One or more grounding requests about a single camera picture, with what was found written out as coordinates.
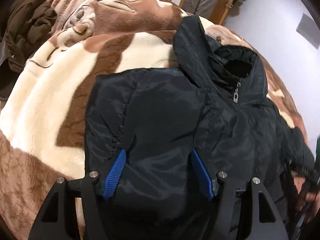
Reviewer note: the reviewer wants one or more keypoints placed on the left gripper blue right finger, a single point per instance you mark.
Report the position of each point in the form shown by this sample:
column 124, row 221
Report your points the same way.
column 258, row 214

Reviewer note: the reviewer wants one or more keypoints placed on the black puffer jacket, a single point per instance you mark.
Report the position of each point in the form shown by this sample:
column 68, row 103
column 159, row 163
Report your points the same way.
column 141, row 126

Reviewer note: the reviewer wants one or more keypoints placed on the person's right hand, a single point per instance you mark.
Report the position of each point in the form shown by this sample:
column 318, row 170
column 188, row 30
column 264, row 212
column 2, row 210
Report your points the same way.
column 303, row 200

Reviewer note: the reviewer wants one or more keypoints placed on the brown cream plush blanket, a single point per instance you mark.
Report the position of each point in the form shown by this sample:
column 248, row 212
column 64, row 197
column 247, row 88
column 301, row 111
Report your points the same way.
column 46, row 192

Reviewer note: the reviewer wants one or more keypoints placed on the brown puffer coat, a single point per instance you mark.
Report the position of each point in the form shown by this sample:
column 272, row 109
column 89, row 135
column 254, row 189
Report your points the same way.
column 26, row 27

